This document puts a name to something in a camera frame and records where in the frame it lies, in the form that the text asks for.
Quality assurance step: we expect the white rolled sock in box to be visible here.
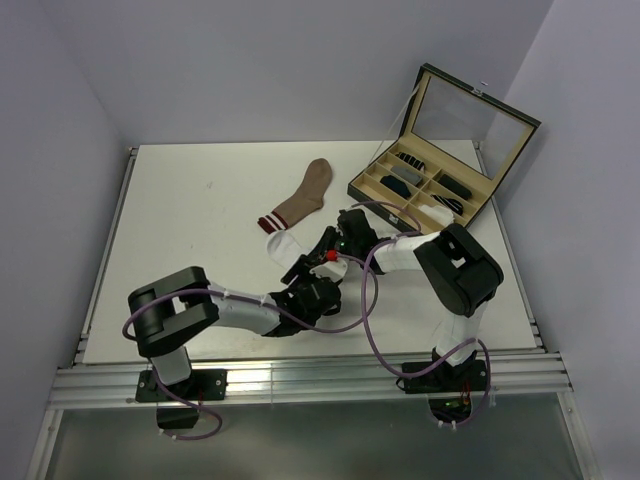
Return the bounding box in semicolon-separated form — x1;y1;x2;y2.
418;204;455;230

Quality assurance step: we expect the aluminium frame rail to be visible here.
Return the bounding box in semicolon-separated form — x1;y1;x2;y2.
47;352;572;410

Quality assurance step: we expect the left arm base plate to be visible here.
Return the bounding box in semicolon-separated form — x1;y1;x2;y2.
135;369;227;403

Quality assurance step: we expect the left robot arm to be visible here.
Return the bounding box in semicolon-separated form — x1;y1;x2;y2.
123;266;341;399

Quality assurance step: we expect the dark striped rolled sock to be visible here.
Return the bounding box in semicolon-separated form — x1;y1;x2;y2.
431;194;464;216

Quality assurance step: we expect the black white striped rolled sock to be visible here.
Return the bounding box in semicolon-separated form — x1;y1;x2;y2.
396;152;426;172

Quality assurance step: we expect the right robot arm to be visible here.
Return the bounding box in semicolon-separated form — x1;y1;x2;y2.
269;209;504;390

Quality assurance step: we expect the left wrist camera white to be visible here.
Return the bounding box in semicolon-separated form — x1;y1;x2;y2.
310;250;348;283

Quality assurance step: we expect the black compartment storage box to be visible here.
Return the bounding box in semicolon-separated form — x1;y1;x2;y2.
347;63;542;233

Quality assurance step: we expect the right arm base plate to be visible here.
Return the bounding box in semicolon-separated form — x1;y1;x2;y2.
396;358;489;394

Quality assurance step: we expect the grey rolled sock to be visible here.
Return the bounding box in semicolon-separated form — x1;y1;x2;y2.
391;166;423;186

